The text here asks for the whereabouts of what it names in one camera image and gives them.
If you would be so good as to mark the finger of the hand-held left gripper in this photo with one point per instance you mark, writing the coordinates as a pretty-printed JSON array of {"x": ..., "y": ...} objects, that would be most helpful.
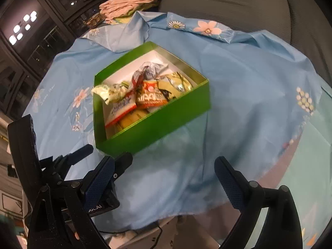
[
  {"x": 77, "y": 155},
  {"x": 124, "y": 162}
]

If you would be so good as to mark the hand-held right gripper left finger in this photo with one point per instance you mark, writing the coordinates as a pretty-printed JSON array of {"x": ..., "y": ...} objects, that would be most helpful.
[{"x": 99, "y": 179}]

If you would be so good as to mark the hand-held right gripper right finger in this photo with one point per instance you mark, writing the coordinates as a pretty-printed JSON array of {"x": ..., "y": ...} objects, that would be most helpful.
[{"x": 229, "y": 184}]

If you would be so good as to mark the beige snack packet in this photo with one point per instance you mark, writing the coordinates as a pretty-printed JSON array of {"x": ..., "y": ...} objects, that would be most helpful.
[{"x": 132, "y": 120}]

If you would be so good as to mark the green card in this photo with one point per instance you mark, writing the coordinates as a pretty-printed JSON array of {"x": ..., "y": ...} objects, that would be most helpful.
[{"x": 160, "y": 127}]

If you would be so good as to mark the red-edged snack packet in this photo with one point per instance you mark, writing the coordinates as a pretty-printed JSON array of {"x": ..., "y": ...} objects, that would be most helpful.
[{"x": 120, "y": 111}]

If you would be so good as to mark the pale green snack packet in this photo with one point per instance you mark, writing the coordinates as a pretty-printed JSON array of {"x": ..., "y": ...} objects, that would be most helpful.
[{"x": 111, "y": 92}]

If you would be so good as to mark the orange sunflower seed packet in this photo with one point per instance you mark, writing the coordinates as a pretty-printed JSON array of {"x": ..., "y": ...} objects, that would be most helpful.
[{"x": 151, "y": 96}]

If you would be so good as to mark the red crinkled snack packet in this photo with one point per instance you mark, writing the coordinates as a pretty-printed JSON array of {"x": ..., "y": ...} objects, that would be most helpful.
[{"x": 137, "y": 80}]

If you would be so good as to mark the yellow brown snack packet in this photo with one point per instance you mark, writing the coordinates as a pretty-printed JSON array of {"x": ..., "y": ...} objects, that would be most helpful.
[{"x": 179, "y": 85}]

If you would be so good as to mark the white blue nut packet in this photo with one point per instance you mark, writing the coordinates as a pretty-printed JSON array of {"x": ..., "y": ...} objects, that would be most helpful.
[{"x": 151, "y": 70}]

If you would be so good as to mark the blue floral bedsheet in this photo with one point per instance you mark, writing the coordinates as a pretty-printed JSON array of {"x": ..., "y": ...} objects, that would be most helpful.
[{"x": 233, "y": 109}]

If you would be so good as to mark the teal printed mat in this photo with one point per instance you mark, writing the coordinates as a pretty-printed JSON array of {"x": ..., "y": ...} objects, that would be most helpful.
[{"x": 313, "y": 160}]

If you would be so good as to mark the dark patterned cloth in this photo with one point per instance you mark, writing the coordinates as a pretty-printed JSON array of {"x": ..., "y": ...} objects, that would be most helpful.
[{"x": 94, "y": 20}]

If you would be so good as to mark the pink folded cloth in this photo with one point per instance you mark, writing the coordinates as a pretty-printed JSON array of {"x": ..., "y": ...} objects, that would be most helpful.
[{"x": 122, "y": 4}]

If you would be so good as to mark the grey sofa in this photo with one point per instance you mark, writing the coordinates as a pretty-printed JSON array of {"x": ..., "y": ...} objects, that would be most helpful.
[{"x": 233, "y": 5}]

